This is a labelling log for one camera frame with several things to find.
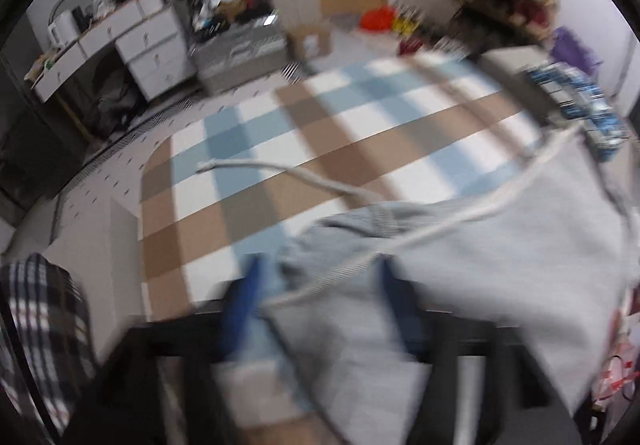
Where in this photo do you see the grey printed hoodie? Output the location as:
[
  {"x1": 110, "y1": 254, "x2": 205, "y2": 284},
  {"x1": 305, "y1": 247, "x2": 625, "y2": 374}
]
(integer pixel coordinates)
[{"x1": 222, "y1": 128, "x2": 639, "y2": 444}]

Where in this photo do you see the black white plaid garment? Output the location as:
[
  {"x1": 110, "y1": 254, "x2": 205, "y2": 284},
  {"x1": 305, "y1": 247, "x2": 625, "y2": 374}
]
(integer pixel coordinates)
[{"x1": 1, "y1": 253, "x2": 98, "y2": 433}]

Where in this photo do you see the grey storage box left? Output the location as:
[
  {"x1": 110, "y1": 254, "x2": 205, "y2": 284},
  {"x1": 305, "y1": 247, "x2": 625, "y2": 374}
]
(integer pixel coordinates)
[{"x1": 4, "y1": 194, "x2": 151, "y2": 366}]

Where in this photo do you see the checkered bed sheet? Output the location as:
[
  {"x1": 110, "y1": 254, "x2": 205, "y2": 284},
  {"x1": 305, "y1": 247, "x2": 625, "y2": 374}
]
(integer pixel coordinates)
[{"x1": 141, "y1": 51, "x2": 541, "y2": 319}]

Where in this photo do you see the blue white plaid garment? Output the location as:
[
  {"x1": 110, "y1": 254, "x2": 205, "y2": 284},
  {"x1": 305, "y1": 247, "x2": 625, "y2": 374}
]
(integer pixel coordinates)
[{"x1": 524, "y1": 62, "x2": 629, "y2": 162}]

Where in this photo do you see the silver aluminium suitcase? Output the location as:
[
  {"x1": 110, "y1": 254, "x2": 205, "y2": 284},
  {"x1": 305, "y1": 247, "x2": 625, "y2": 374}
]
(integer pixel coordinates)
[{"x1": 190, "y1": 13, "x2": 290, "y2": 95}]

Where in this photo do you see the white drawer desk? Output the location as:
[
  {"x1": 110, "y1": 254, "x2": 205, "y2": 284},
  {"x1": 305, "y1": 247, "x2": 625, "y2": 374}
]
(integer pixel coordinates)
[{"x1": 32, "y1": 0, "x2": 196, "y2": 102}]

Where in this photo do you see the purple bag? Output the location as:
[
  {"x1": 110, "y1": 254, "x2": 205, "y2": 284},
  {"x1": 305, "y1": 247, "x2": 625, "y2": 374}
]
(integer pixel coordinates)
[{"x1": 550, "y1": 26, "x2": 602, "y2": 77}]

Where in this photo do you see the small cardboard box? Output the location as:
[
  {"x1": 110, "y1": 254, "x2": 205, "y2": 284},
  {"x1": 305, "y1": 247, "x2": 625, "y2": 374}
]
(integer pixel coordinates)
[{"x1": 288, "y1": 23, "x2": 333, "y2": 62}]

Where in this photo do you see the white electric kettle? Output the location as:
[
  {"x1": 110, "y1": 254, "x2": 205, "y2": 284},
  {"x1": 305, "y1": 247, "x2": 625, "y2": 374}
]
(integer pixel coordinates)
[{"x1": 48, "y1": 10, "x2": 80, "y2": 50}]

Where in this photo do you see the orange red bag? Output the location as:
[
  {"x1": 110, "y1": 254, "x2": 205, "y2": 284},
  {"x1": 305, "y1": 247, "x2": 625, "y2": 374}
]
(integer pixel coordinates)
[{"x1": 359, "y1": 6, "x2": 397, "y2": 34}]

